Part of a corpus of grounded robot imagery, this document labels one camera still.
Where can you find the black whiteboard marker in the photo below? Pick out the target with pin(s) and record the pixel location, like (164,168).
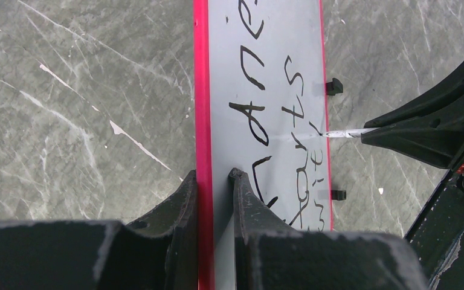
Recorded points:
(347,133)

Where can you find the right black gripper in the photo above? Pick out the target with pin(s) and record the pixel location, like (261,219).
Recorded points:
(430,128)

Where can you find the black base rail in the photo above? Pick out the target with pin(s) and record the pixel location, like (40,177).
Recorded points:
(437,235)

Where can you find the pink-framed whiteboard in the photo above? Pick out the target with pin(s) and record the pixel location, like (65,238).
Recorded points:
(261,107)

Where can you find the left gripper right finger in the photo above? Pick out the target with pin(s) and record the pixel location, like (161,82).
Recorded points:
(269,254)

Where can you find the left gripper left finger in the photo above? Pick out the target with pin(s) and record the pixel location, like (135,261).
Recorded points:
(156,251)

